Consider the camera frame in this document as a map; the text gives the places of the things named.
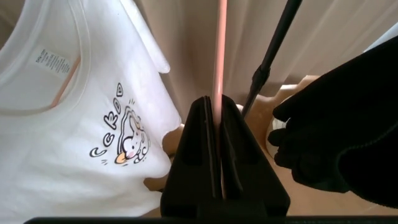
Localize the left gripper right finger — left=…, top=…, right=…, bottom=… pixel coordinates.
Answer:
left=221, top=95, right=291, bottom=218

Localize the beige curtain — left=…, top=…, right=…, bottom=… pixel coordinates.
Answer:
left=0, top=0, right=398, bottom=122

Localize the black clothes rack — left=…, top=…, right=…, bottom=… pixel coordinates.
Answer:
left=241, top=0, right=303, bottom=118

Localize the white printed t-shirt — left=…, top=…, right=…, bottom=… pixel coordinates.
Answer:
left=0, top=0, right=183, bottom=224

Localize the black garment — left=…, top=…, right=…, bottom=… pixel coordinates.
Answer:
left=267, top=35, right=398, bottom=210

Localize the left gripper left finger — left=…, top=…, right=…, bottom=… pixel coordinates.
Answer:
left=160, top=95, right=222, bottom=218

